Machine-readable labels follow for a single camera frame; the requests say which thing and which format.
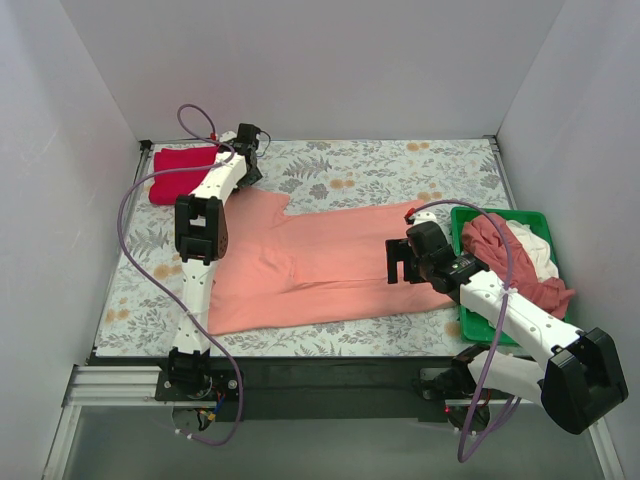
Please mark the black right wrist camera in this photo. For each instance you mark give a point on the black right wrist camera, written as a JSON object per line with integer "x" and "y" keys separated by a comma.
{"x": 426, "y": 238}

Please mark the dusty rose t shirt in tray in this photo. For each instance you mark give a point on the dusty rose t shirt in tray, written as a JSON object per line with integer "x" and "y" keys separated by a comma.
{"x": 490, "y": 240}

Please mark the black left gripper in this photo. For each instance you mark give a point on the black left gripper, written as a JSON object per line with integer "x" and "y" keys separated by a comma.
{"x": 251, "y": 175}

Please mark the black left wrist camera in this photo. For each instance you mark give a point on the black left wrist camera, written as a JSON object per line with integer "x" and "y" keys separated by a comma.
{"x": 248, "y": 137}

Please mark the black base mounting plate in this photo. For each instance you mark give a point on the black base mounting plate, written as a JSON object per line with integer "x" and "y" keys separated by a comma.
{"x": 314, "y": 388}

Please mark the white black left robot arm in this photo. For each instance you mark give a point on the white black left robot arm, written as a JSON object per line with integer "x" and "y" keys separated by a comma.
{"x": 202, "y": 239}

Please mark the aluminium frame rail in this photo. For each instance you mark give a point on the aluminium frame rail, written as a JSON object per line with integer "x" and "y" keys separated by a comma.
{"x": 113, "y": 428}

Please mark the folded red t shirt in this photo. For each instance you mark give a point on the folded red t shirt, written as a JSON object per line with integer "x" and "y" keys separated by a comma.
{"x": 167, "y": 187}

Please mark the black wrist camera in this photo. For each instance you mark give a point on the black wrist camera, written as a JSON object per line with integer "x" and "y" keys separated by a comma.
{"x": 248, "y": 137}
{"x": 426, "y": 238}

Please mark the floral patterned table mat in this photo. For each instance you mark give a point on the floral patterned table mat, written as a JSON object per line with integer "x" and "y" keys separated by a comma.
{"x": 141, "y": 318}

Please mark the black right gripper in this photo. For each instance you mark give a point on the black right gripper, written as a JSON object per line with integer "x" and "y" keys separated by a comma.
{"x": 406, "y": 260}

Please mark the white t shirt in tray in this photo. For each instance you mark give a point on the white t shirt in tray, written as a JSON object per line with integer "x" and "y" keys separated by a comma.
{"x": 537, "y": 249}

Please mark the salmon pink t shirt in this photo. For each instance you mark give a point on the salmon pink t shirt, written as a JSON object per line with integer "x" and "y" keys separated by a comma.
{"x": 285, "y": 270}

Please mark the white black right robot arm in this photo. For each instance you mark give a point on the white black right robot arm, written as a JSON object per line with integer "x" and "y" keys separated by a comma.
{"x": 575, "y": 376}

